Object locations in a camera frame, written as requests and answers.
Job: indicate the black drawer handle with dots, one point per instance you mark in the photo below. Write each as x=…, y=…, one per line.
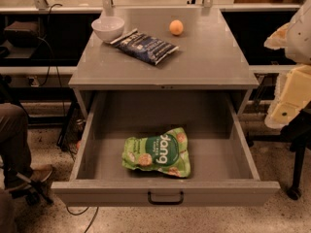
x=165, y=199

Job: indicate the dark blue chip bag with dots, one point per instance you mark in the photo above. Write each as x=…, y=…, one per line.
x=144, y=47

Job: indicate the white bowl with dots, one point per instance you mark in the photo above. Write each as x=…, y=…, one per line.
x=108, y=29

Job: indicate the dark box on shelf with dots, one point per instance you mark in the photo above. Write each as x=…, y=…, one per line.
x=22, y=34

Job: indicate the grey open drawer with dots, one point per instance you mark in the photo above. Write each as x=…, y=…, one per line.
x=223, y=172

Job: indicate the green rice chip bag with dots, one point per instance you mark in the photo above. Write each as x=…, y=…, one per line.
x=166, y=153

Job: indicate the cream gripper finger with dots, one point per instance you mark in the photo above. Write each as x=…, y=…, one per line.
x=292, y=94
x=278, y=39

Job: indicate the black office chair base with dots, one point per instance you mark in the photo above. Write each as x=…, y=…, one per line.
x=33, y=192

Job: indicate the grey cabinet counter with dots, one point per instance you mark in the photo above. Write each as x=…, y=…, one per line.
x=208, y=57

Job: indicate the brown shoe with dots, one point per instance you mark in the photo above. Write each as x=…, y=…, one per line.
x=35, y=173

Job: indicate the orange fruit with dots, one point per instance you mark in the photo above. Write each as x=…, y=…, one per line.
x=176, y=27

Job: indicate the seated person's leg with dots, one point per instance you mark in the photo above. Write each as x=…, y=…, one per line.
x=14, y=149

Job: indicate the black stand right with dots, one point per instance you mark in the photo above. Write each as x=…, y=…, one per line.
x=298, y=134

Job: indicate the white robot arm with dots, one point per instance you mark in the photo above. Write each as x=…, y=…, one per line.
x=298, y=47

